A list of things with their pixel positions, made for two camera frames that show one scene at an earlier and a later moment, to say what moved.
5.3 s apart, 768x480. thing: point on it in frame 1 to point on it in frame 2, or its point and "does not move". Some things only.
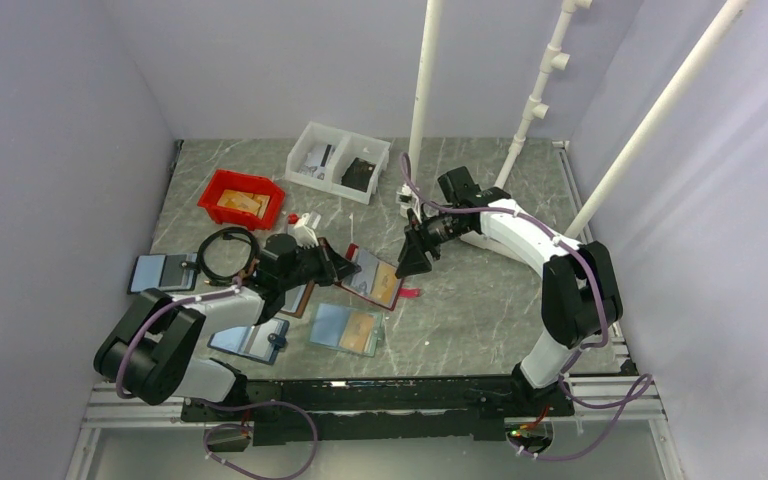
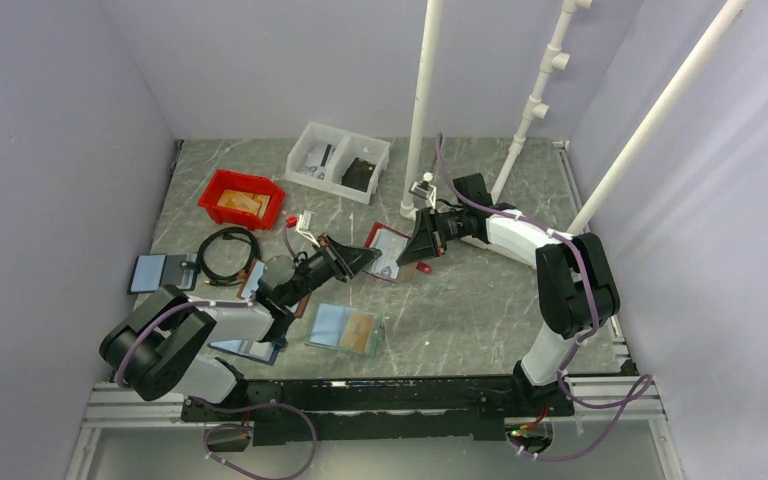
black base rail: x=379 y=407 does not move
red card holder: x=377 y=280 to x=424 y=267
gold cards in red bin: x=249 y=202 does not move
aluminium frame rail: x=619 y=400 does not move
